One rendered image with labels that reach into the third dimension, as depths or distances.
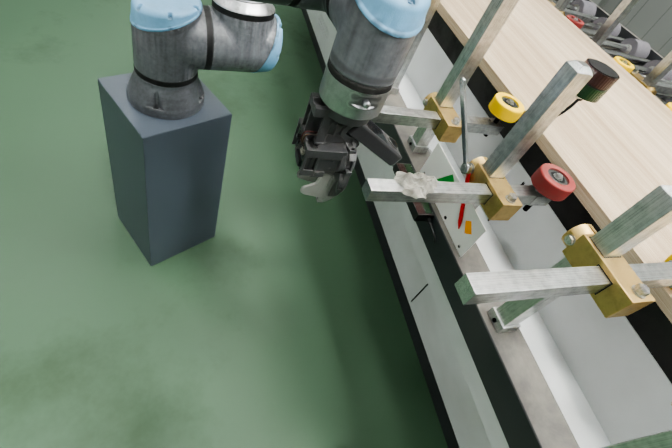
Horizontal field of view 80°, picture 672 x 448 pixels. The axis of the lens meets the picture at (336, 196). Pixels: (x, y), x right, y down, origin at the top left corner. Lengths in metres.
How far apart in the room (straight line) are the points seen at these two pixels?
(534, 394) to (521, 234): 0.40
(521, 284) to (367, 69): 0.34
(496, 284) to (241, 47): 0.79
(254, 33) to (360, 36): 0.60
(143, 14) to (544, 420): 1.10
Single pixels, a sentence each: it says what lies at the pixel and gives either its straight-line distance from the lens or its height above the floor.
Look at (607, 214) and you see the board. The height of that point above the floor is 0.90.
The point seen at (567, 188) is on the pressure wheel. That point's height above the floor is 0.91.
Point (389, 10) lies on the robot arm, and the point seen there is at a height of 1.17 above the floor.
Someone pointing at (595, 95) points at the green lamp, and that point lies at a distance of 0.82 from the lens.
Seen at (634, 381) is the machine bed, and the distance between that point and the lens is 1.00.
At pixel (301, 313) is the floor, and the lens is 1.51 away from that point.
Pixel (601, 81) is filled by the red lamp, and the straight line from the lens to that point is 0.80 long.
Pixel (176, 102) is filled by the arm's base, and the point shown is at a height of 0.65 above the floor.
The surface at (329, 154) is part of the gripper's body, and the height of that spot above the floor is 0.96.
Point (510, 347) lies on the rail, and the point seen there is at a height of 0.70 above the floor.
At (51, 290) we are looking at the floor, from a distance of 1.55.
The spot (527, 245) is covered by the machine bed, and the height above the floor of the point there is 0.69.
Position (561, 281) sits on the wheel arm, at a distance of 0.64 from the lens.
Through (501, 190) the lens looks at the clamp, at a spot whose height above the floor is 0.87.
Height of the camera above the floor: 1.33
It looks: 45 degrees down
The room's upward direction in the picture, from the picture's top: 25 degrees clockwise
